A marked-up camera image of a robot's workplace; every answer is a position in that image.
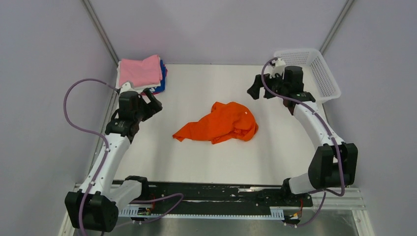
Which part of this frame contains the aluminium frame rail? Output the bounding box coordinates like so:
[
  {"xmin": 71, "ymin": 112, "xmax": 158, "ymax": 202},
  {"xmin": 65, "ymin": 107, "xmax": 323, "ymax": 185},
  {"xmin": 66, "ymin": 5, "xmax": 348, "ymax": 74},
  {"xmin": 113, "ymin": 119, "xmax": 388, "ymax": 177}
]
[{"xmin": 57, "ymin": 187, "xmax": 375, "ymax": 236}]

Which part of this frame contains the white slotted cable duct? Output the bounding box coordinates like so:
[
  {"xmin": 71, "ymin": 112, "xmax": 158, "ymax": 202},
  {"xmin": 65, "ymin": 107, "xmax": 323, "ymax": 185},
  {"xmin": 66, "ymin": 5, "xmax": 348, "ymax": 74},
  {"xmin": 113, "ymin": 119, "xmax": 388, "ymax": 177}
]
[{"xmin": 118, "ymin": 208, "xmax": 285, "ymax": 220}]

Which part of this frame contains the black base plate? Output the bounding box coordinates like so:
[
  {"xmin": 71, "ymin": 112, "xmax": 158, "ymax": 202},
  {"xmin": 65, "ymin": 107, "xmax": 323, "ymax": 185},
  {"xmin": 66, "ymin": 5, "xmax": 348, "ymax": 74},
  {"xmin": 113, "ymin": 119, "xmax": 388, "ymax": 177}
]
[{"xmin": 137, "ymin": 181, "xmax": 313, "ymax": 216}]

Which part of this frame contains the left corner metal post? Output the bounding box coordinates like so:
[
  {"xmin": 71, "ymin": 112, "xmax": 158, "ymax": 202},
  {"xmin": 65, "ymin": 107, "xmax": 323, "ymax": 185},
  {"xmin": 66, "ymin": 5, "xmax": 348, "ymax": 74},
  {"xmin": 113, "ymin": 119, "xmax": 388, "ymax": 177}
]
[{"xmin": 80, "ymin": 0, "xmax": 119, "ymax": 67}]

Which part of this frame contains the white plastic basket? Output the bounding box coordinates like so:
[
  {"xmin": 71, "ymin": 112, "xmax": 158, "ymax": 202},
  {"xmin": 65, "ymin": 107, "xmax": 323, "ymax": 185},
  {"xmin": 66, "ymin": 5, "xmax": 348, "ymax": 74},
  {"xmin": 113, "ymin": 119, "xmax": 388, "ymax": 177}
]
[{"xmin": 273, "ymin": 48, "xmax": 341, "ymax": 103}]

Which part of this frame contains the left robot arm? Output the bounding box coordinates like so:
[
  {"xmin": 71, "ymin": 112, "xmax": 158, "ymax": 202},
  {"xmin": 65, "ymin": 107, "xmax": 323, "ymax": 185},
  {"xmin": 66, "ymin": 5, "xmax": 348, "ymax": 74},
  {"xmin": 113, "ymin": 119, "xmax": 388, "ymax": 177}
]
[{"xmin": 64, "ymin": 88, "xmax": 162, "ymax": 233}]

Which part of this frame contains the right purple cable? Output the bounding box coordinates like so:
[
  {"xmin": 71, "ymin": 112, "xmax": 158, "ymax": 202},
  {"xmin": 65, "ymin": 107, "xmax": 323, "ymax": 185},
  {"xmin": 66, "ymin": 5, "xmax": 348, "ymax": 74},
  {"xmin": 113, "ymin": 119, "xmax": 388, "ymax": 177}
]
[{"xmin": 261, "ymin": 58, "xmax": 346, "ymax": 197}]

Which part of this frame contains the right corner metal post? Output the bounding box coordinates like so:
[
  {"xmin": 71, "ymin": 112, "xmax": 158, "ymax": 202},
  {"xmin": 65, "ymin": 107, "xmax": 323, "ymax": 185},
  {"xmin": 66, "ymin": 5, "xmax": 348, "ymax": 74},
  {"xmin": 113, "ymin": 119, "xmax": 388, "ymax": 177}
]
[{"xmin": 319, "ymin": 0, "xmax": 356, "ymax": 55}]

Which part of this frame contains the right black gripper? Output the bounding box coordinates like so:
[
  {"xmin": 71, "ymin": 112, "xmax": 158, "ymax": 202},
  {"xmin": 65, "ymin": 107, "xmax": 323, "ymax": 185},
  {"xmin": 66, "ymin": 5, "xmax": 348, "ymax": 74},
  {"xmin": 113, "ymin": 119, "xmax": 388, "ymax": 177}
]
[{"xmin": 247, "ymin": 70, "xmax": 289, "ymax": 100}]

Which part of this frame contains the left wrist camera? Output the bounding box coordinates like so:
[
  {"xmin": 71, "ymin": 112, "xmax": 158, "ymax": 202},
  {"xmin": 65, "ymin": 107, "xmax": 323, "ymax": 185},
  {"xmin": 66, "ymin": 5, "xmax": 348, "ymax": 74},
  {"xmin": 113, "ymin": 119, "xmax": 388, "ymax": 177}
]
[{"xmin": 119, "ymin": 81, "xmax": 135, "ymax": 94}]

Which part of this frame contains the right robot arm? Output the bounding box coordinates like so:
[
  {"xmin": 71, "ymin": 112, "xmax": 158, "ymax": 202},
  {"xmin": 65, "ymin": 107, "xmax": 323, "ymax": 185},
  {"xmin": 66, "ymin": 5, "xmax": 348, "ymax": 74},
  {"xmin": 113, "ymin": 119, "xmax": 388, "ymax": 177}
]
[{"xmin": 247, "ymin": 66, "xmax": 358, "ymax": 206}]

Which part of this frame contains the blue folded t-shirt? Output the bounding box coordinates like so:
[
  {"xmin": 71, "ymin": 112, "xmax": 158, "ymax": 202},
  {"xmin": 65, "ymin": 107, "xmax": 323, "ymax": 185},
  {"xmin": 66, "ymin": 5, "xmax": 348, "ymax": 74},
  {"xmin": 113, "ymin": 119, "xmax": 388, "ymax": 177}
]
[{"xmin": 140, "ymin": 59, "xmax": 168, "ymax": 94}]

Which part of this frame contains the corner metal post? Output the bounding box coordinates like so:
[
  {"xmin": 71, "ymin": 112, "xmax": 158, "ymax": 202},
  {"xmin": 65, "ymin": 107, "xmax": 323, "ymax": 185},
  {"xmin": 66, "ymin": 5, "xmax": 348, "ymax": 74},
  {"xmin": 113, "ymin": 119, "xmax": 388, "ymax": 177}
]
[
  {"xmin": 80, "ymin": 0, "xmax": 119, "ymax": 67},
  {"xmin": 319, "ymin": 0, "xmax": 356, "ymax": 55}
]

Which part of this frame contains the pink folded t-shirt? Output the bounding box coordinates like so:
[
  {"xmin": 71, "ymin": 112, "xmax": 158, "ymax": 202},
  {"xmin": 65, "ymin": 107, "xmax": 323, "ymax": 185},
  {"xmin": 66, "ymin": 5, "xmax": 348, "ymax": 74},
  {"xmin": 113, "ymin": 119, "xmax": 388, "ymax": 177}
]
[{"xmin": 120, "ymin": 55, "xmax": 162, "ymax": 87}]

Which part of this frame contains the orange t-shirt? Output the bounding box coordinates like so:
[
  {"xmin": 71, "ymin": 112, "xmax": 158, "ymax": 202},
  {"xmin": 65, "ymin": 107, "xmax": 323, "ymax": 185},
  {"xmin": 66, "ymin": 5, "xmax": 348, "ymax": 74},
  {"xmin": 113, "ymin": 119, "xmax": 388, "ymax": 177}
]
[{"xmin": 173, "ymin": 102, "xmax": 259, "ymax": 145}]

